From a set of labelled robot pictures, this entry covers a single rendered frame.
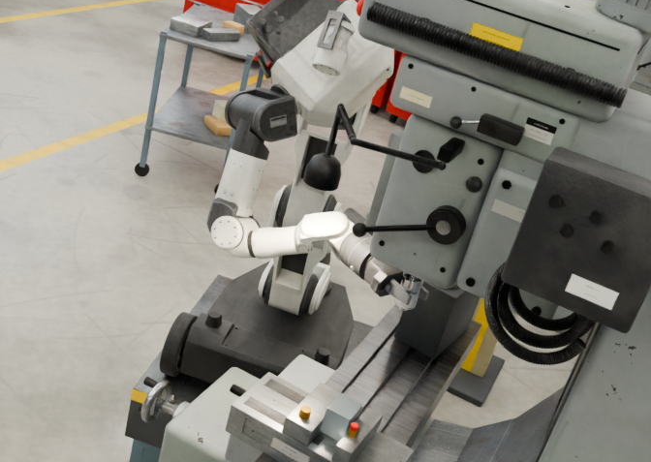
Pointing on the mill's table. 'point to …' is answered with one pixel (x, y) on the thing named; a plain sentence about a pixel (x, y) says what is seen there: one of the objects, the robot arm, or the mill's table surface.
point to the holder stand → (437, 320)
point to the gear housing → (549, 122)
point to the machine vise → (327, 451)
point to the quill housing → (417, 260)
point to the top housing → (511, 31)
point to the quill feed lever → (453, 222)
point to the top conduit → (497, 54)
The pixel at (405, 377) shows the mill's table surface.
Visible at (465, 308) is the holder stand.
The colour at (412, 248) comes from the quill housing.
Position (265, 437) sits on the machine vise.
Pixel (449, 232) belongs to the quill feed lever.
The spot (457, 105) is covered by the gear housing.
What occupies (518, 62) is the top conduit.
